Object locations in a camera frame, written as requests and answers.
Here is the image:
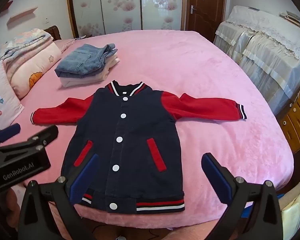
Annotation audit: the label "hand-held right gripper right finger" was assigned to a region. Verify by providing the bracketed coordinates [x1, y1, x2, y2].
[201, 152, 284, 240]

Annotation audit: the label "floral folded quilt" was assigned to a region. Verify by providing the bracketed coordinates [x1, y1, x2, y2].
[0, 28, 54, 64]

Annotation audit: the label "floral sliding door wardrobe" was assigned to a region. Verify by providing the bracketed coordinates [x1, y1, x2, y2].
[66, 0, 188, 37]

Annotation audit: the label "pink folded quilt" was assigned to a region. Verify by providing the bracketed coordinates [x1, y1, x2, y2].
[6, 40, 62, 100]

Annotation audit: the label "brown wooden door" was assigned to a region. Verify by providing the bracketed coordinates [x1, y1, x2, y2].
[185, 0, 227, 43]

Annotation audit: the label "folded blue jeans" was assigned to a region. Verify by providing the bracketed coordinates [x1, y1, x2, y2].
[54, 43, 118, 78]

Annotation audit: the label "wooden headboard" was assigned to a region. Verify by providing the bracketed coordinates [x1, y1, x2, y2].
[44, 25, 62, 41]

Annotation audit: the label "stack of books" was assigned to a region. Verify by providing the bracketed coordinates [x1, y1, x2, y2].
[279, 10, 300, 29]

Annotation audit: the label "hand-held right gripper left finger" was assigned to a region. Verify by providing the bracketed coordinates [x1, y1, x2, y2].
[17, 153, 100, 240]

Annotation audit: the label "wooden drawer cabinet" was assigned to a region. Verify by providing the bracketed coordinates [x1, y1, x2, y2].
[277, 86, 300, 153]

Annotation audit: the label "pink cartoon print pillow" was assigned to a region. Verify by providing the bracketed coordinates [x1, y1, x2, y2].
[0, 61, 25, 133]

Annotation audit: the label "pink wall shelf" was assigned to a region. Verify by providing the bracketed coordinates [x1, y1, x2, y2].
[6, 6, 38, 26]

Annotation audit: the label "white plastic bag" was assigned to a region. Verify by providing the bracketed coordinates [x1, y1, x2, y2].
[277, 179, 300, 240]

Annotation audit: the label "pink plush bed blanket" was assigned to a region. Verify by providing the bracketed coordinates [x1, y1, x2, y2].
[15, 30, 294, 230]

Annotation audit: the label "navy and red varsity jacket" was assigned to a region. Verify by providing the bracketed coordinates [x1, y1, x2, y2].
[31, 80, 247, 214]

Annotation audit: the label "person's left hand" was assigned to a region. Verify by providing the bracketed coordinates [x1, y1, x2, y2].
[8, 183, 25, 215]

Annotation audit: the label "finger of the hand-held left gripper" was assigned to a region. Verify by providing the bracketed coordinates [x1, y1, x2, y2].
[0, 124, 59, 155]
[0, 123, 21, 152]

